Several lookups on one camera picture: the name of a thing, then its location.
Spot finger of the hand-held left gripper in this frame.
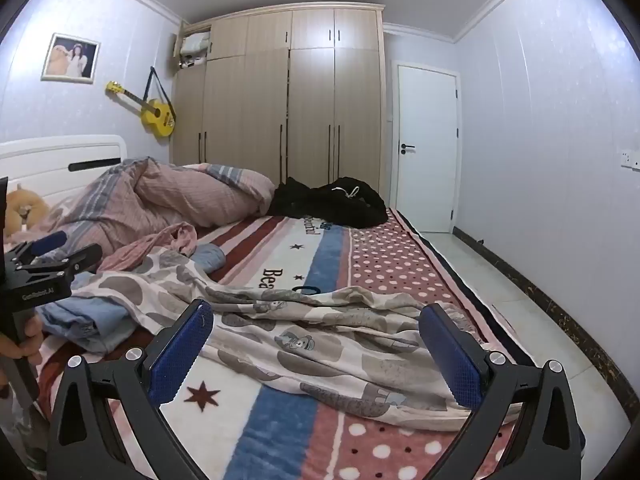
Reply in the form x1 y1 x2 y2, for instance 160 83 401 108
27 231 69 257
12 243 104 282

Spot white bed headboard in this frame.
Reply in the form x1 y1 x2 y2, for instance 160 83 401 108
0 134 127 197

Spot cream animal print pants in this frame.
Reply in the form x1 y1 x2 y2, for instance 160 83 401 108
95 247 507 432

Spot person's left hand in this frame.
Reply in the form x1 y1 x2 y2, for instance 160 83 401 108
0 310 47 363

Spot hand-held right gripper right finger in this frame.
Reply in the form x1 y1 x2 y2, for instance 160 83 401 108
419 302 586 480

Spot yellow ukulele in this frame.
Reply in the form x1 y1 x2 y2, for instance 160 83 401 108
104 80 176 137

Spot orange plush toy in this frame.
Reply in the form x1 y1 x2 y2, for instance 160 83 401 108
4 183 52 234

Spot white door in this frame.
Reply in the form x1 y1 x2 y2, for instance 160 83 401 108
395 62 460 234

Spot striped dotted bed blanket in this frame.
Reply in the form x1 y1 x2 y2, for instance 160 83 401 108
35 207 533 480

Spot grey-blue folded garment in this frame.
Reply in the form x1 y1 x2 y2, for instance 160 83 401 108
189 243 227 274

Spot blue jeans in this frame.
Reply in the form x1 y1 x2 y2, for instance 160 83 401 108
37 294 140 355

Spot beige wooden wardrobe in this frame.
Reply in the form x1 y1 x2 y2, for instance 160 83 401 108
171 4 389 211

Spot pink striped duvet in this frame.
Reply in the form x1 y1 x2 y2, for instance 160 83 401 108
47 157 277 267

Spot pink checked garment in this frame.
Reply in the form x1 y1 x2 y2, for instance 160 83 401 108
100 224 199 274

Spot black clothing pile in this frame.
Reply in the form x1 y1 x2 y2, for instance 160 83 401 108
269 176 389 229

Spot white laundry in wardrobe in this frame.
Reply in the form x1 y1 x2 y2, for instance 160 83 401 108
178 31 211 69

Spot framed wall photo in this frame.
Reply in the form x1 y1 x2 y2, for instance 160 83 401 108
41 33 101 84

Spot black ukulele strap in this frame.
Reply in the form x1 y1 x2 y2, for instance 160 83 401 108
141 65 176 127

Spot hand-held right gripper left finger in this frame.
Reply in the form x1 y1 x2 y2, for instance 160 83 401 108
45 299 216 480

